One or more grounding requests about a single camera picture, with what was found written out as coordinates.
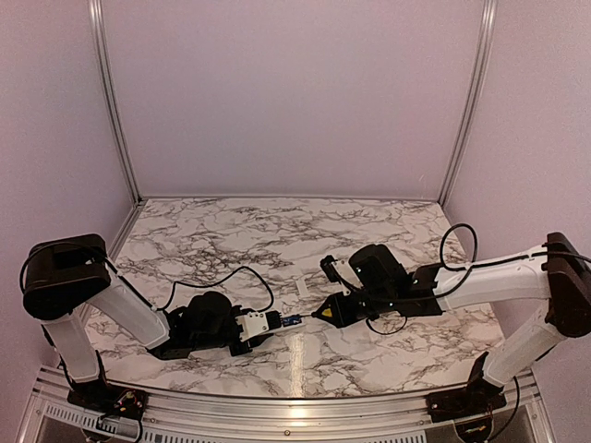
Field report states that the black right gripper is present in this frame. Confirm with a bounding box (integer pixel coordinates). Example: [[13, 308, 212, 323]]
[[314, 287, 395, 330]]

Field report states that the white remote control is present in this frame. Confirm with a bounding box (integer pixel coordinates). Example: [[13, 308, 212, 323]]
[[280, 315, 305, 329]]

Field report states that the white battery cover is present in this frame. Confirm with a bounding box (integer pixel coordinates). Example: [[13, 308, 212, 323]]
[[295, 277, 309, 298]]

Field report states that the blue battery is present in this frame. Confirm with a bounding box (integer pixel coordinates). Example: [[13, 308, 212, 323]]
[[282, 315, 303, 327]]

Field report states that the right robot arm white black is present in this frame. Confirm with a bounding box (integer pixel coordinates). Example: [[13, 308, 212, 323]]
[[312, 233, 590, 413]]

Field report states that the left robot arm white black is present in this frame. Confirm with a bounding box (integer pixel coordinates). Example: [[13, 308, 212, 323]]
[[19, 234, 250, 412]]

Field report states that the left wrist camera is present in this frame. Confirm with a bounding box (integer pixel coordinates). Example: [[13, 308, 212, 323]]
[[235, 311, 283, 342]]

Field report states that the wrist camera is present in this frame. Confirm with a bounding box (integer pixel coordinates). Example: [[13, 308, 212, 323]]
[[320, 255, 361, 289], [235, 311, 283, 342]]

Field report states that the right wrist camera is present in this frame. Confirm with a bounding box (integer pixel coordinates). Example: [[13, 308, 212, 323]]
[[320, 255, 361, 289]]

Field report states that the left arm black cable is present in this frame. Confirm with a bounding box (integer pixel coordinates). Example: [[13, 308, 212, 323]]
[[156, 265, 274, 319]]

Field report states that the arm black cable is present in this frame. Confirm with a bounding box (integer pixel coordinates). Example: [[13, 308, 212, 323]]
[[439, 222, 479, 278], [156, 265, 274, 319]]

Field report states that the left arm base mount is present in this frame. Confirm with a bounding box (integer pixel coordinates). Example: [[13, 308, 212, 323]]
[[67, 370, 148, 420]]

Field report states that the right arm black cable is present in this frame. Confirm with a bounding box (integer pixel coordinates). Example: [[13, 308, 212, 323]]
[[439, 222, 479, 278]]

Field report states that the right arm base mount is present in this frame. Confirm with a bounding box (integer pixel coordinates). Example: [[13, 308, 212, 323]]
[[426, 352, 507, 423]]

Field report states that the front aluminium rail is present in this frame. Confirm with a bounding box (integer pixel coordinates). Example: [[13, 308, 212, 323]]
[[27, 385, 555, 443]]

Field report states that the right aluminium frame post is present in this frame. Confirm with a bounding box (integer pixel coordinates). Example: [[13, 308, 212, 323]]
[[438, 0, 499, 208]]

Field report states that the aluminium frame post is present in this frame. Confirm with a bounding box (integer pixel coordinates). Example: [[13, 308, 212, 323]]
[[88, 0, 143, 206], [438, 0, 499, 208]]

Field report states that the left aluminium frame post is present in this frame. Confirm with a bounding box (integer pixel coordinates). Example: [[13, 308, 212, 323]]
[[88, 0, 143, 206]]

